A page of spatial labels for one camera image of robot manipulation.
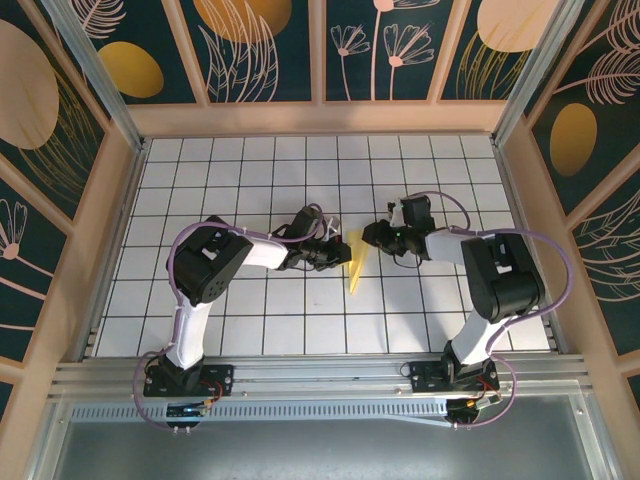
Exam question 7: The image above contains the white grid mat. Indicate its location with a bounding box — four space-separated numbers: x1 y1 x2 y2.
94 134 557 357

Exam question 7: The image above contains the grey metal panel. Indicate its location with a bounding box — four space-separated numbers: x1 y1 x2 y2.
29 394 619 480

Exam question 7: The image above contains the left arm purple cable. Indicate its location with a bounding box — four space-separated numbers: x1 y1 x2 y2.
132 202 326 431

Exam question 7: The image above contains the aluminium frame post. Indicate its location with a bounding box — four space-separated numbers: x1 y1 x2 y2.
492 0 586 146
39 0 147 154

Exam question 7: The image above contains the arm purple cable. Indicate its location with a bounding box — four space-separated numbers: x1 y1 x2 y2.
132 202 326 431
407 191 574 430

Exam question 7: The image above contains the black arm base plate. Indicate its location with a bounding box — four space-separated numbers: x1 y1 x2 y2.
408 359 501 396
143 363 236 399

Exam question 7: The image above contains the yellow paper sheet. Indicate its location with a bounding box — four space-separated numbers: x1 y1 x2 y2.
346 228 373 296

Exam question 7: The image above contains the aluminium mounting rail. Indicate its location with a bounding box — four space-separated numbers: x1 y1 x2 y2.
49 354 594 401

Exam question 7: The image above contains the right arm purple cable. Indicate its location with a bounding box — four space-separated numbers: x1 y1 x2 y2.
407 191 574 430

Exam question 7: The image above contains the slotted grey cable duct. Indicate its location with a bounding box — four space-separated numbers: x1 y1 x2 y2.
67 399 451 424

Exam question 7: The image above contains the aluminium side rail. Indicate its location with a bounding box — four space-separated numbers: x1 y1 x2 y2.
74 139 149 361
492 137 571 354

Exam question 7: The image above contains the small controller circuit board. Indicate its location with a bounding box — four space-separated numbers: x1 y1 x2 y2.
447 394 501 422
164 402 211 422

